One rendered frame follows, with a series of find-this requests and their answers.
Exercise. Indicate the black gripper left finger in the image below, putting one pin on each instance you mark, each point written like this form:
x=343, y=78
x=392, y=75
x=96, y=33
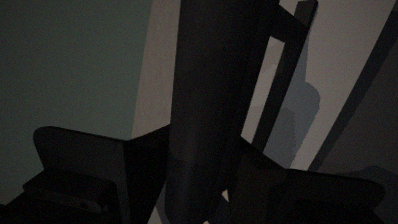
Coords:
x=137, y=167

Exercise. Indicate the beige square tile with dark square center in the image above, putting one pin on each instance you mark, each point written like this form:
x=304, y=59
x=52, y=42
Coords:
x=222, y=215

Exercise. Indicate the dark grey mat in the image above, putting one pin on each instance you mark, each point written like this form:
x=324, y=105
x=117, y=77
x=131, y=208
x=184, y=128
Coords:
x=363, y=141

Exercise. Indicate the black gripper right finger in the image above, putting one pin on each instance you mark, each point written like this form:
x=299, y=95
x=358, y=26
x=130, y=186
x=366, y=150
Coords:
x=261, y=192

